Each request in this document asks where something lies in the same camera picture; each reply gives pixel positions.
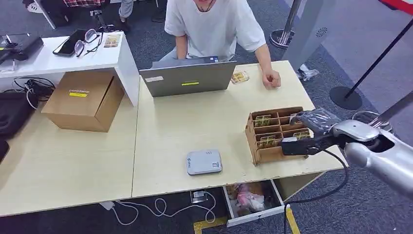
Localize floor socket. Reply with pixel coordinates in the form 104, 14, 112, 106
190, 190, 207, 204

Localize white cable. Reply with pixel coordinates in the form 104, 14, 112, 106
111, 191, 217, 226

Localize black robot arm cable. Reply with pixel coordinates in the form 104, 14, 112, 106
283, 149, 350, 234

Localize black desktop device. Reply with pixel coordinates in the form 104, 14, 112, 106
0, 33, 44, 63

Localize white open drawer box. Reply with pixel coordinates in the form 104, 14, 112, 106
223, 179, 290, 228

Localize small grey flat device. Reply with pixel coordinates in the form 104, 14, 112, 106
186, 149, 223, 176

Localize brown cardboard box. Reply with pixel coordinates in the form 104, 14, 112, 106
41, 71, 126, 133

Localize black smartphone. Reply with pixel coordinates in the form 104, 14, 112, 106
52, 29, 88, 57

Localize wooden card box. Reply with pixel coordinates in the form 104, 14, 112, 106
245, 106, 312, 166

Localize pink plastic bag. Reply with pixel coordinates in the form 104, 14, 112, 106
237, 184, 266, 212

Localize grey standing panel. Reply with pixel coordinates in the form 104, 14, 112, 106
282, 0, 341, 72

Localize plaid cloth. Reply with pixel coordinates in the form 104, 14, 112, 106
63, 0, 106, 8

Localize crumpled clear plastic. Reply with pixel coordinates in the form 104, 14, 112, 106
296, 63, 320, 81

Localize white side shelf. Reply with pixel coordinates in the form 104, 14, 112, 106
0, 31, 140, 107

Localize person's left hand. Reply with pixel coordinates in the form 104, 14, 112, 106
262, 70, 282, 90

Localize red barrier belt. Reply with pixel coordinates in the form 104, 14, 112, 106
379, 0, 413, 15

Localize black chair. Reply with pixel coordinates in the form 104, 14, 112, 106
39, 0, 108, 28

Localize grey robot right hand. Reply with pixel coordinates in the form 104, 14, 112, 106
289, 108, 343, 156

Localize stack of printed cards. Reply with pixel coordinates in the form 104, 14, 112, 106
230, 70, 250, 85

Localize grey laptop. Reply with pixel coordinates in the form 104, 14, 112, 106
139, 56, 238, 98

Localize black-framed eyeglasses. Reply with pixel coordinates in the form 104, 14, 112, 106
74, 25, 115, 58

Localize printed card on shelf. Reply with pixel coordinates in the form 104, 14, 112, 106
104, 34, 121, 48

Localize background person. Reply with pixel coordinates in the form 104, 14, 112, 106
118, 0, 134, 19

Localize black bag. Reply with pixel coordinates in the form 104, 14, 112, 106
0, 92, 36, 139

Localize black stanchion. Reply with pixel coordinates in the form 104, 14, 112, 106
329, 18, 413, 111

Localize tangled black cables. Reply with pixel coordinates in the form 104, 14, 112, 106
12, 77, 56, 111

